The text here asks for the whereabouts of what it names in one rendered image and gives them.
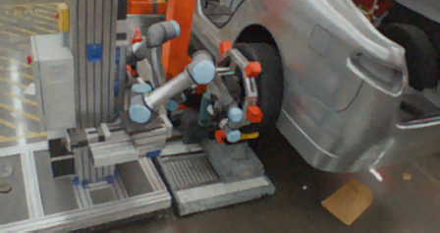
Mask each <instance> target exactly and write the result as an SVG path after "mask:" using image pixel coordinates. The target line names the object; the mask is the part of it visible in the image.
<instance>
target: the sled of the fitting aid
mask: <svg viewBox="0 0 440 233"><path fill-rule="evenodd" d="M213 140H217V139H216V137H214V138H209V139H204V140H201V148H203V150H204V152H205V154H206V155H207V157H208V159H209V160H210V161H211V163H212V165H213V166H214V169H215V170H216V171H217V174H218V175H219V176H220V178H221V180H222V181H223V183H224V185H226V184H229V183H236V182H240V181H244V180H249V179H253V178H257V177H262V176H263V174H264V168H263V167H262V169H260V170H256V171H249V172H246V173H242V174H235V175H231V176H230V175H229V173H228V172H227V171H226V168H225V167H224V166H223V163H221V161H220V159H219V157H217V154H216V153H215V151H214V149H213V148H212V147H211V145H210V141H213Z"/></svg>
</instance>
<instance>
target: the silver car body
mask: <svg viewBox="0 0 440 233"><path fill-rule="evenodd" d="M250 23H260V24H263V25H264V26H265V27H267V28H268V29H269V30H270V32H272V34H273V36H274V38H275V39H276V42H277V44H278V46H279V50H280V53H281V56H282V60H283V70H284V94H283V96H284V100H283V105H282V108H281V114H280V117H279V119H278V122H277V124H276V127H277V129H278V130H280V133H282V134H283V136H285V138H286V139H287V140H288V141H289V142H290V143H291V145H292V146H293V147H294V148H295V149H296V150H297V152H298V153H299V154H300V155H301V156H302V157H303V159H304V160H306V162H307V163H308V164H309V165H311V166H313V167H314V168H317V169H318V170H323V171H326V172H336V173H346V172H357V171H364V170H371V169H379V168H383V167H387V166H390V165H393V164H399V163H402V162H405V161H407V160H413V159H416V158H418V157H422V156H426V155H428V154H430V153H435V152H437V151H440V0H394V4H393V8H390V10H388V11H387V12H385V13H384V14H382V15H380V17H378V19H376V20H375V21H374V22H373V23H370V22H369V20H367V19H366V17H365V16H364V15H363V14H362V12H360V11H359V9H358V7H356V6H355V4H354V3H353V2H352V0H195V1H194V11H193V17H192V27H191V30H192V31H193V33H194V34H195V35H196V37H198V39H199V40H200V41H201V42H202V44H203V45H204V47H205V48H207V50H208V51H210V53H211V54H212V55H213V56H214V57H215V58H216V59H217V57H220V50H219V45H218V44H219V43H220V42H222V41H231V42H232V44H233V42H234V40H235V37H236V36H237V34H238V32H239V31H241V29H242V28H243V27H244V26H246V25H247V24H250Z"/></svg>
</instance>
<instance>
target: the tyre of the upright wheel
mask: <svg viewBox="0 0 440 233"><path fill-rule="evenodd" d="M232 49H237V50H238V51H239V52H240V53H241V54H242V55H244V56H245V57H247V59H248V60H249V62H250V63H257V62H258V63H259V66H260V69H261V71H262V72H260V73H259V75H257V76H256V84H257V108H259V109H260V111H261V112H263V115H262V118H261V121H259V122H253V123H250V124H247V125H244V126H242V127H239V132H240V133H241V134H252V133H260V132H266V131H270V130H275V129H276V128H277V127H275V124H276V122H277V121H278V117H279V115H280V112H281V105H282V102H283V87H284V77H283V63H282V58H281V55H280V53H279V51H278V50H277V49H276V48H275V47H273V46H271V45H270V44H268V43H238V44H236V45H233V46H232Z"/></svg>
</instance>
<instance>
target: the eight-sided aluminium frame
mask: <svg viewBox="0 0 440 233"><path fill-rule="evenodd" d="M230 59H233V60H234V61H235V62H236V63H238V65H239V66H240V67H241V69H242V75H243V79H244V84H245V91H246V99H245V105H244V108H243V112H242V121H241V124H240V127H242V126H244V125H247V124H250V120H249V119H248V118H247V116H246V112H247V108H248V106H254V105H255V103H256V100H257V91H256V88H255V83H254V80H253V78H246V75H245V66H247V65H248V63H250V62H249V61H248V60H247V59H246V58H245V57H244V56H243V55H242V54H241V53H240V52H239V51H238V50H237V49H229V50H226V52H225V53H223V54H222V55H221V56H220V57H217V59H216V61H215V66H214V68H215V69H219V67H220V69H224V66H225V63H226V62H227V61H229V60H230Z"/></svg>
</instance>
